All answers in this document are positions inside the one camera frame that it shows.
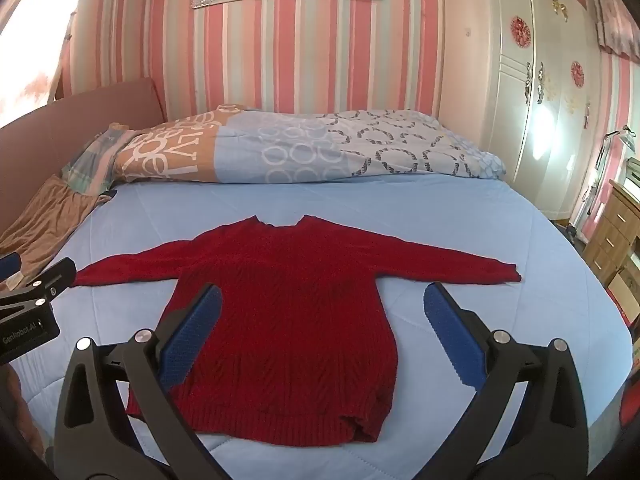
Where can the cardboard box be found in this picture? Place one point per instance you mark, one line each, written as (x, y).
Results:
(624, 292)

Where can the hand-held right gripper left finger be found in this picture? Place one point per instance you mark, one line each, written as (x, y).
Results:
(192, 332)

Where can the brown headboard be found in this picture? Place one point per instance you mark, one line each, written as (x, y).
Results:
(60, 125)

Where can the desk lamp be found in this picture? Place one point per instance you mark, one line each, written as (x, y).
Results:
(625, 134)

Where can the pink curtain valance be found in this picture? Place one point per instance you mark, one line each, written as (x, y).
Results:
(617, 20)

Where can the light blue bed sheet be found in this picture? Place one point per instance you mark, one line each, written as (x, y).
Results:
(450, 220)

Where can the red knit sweater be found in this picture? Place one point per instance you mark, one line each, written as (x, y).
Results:
(300, 310)

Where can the plaid pillow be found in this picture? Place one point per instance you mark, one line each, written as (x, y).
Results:
(95, 152)

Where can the patterned folded duvet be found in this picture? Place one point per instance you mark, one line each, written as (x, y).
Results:
(300, 145)

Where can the wooden drawer cabinet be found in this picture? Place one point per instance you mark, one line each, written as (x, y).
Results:
(612, 225)

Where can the red round paper decoration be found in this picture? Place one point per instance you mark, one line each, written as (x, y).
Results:
(520, 31)
(577, 74)

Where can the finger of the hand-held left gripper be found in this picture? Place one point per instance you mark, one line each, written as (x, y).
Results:
(50, 284)
(9, 265)

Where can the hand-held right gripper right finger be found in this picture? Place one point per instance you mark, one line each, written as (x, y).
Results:
(452, 332)

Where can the white wardrobe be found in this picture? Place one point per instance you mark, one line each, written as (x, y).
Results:
(500, 110)

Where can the person's left forearm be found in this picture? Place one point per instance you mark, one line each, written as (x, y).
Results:
(17, 405)

